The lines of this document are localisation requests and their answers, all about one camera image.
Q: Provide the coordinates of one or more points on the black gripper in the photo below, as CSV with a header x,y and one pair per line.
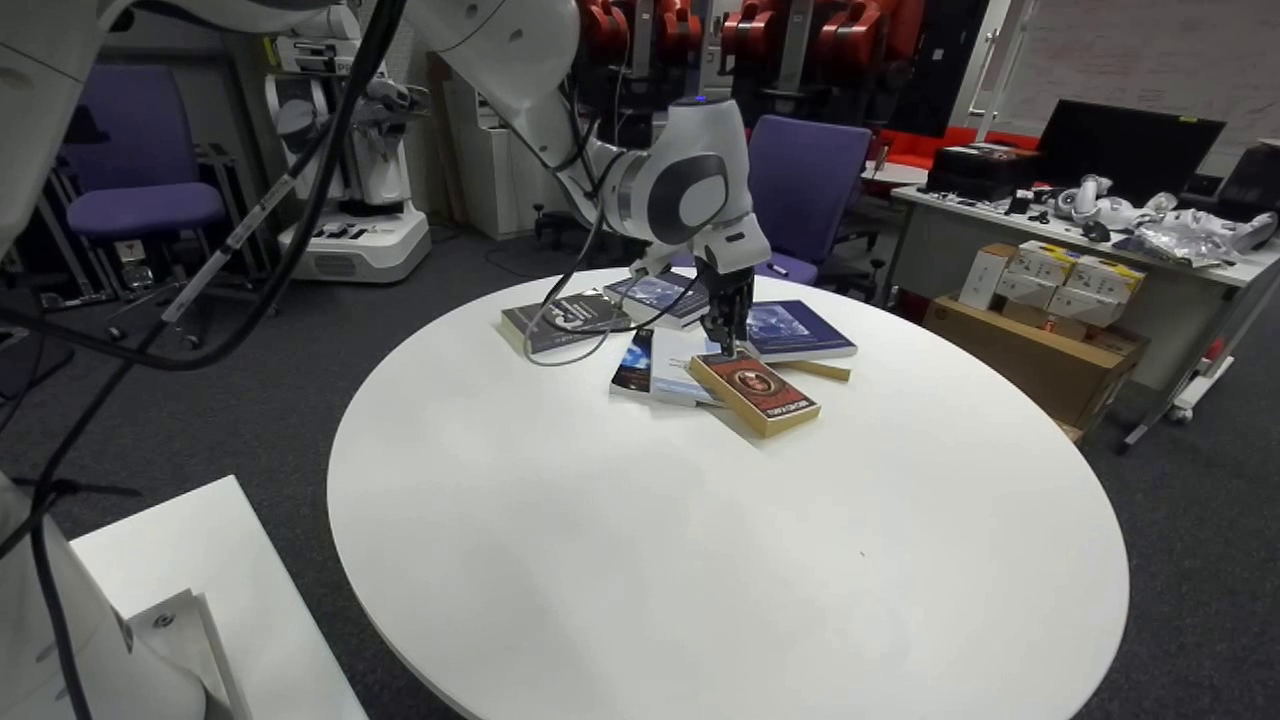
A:
x,y
726,287

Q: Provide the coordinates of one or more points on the dark book with red writing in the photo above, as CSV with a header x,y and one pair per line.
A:
x,y
752,391

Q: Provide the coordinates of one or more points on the white robot base platform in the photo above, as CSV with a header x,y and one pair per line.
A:
x,y
200,547

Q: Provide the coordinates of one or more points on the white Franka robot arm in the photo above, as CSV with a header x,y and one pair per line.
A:
x,y
673,162

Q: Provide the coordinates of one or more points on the thin blue cover book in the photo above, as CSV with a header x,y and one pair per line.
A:
x,y
801,331

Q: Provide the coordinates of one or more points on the white book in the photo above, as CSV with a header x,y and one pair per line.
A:
x,y
673,381

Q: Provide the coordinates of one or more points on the black and blue book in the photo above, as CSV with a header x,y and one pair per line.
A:
x,y
632,360

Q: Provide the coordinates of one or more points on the thin tan book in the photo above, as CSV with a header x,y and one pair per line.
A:
x,y
821,368

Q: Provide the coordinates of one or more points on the thick dark grey book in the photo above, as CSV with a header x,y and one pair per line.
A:
x,y
586,312

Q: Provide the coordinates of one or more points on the clear plastic bags pile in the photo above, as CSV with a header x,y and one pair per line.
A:
x,y
1202,235

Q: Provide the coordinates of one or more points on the purple office chair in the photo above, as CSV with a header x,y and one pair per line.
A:
x,y
143,205
807,186

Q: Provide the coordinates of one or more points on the small white carton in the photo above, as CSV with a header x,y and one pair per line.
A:
x,y
987,278

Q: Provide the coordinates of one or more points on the black printer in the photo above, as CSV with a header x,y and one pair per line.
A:
x,y
987,175

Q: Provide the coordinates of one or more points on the brown cardboard box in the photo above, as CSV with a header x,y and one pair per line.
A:
x,y
1042,360

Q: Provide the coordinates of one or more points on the red items on desk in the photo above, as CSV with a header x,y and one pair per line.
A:
x,y
983,140

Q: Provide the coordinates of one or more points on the red and black rack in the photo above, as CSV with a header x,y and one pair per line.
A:
x,y
853,24

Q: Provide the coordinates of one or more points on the white robot on base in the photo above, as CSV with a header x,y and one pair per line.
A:
x,y
360,245

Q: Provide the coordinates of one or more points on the black computer monitor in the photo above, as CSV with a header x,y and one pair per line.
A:
x,y
1134,147

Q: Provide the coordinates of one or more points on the white office desk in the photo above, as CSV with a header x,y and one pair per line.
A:
x,y
1206,323

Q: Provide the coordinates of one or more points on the black box device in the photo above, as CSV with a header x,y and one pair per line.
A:
x,y
1255,186

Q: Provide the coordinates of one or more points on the grey metal mounting plate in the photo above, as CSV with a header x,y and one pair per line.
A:
x,y
186,645

